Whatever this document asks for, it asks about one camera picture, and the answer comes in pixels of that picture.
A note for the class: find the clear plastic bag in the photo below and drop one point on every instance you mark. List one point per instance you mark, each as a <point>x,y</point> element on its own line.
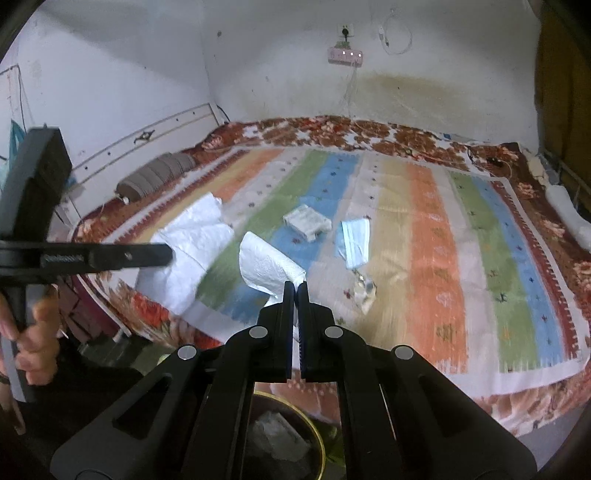
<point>271,434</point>

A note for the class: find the white tissue paper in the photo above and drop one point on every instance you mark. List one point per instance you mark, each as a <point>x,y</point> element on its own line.
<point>266,269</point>

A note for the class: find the wall socket with plug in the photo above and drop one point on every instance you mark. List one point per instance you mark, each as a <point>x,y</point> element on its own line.
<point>346,31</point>

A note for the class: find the white pillow at bedside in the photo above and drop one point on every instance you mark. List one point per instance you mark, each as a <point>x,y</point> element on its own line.
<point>578,227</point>

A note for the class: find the white printed plastic bag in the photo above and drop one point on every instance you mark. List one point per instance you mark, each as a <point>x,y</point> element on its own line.
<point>196,237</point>

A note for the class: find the brown floral bed blanket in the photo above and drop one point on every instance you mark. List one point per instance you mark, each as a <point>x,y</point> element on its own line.
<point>520,412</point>

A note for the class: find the white bed headboard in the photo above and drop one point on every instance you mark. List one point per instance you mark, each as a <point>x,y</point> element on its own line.
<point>95,179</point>

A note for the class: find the grey rolled pillow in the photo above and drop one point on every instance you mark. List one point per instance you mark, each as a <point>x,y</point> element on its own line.
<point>153,175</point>

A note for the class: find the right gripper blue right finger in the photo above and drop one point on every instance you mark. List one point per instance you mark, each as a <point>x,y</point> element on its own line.
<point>305,322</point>

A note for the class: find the striped colourful bed mat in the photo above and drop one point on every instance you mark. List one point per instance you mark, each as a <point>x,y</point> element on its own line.
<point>446,261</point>

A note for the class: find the person's left hand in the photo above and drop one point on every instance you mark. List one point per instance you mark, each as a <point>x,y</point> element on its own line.
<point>38,346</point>

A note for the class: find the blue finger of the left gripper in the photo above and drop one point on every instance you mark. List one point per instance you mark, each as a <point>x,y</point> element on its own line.
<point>118,257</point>

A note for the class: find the small clear plastic wrapper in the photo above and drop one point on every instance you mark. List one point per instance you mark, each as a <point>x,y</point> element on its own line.
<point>364,291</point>

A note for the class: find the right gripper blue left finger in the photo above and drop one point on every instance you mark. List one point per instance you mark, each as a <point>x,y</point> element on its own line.
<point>284,339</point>

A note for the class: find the mustard yellow hanging garment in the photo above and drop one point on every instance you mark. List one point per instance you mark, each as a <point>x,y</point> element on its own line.
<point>562,84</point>

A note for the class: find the blue surgical face mask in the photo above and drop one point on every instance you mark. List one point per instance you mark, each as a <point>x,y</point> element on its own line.
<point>352,242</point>

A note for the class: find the black round trash bin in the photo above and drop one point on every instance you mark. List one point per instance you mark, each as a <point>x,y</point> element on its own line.
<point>256,466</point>

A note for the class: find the teal hanging bag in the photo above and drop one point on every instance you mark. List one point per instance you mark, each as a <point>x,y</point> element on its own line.
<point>17,135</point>

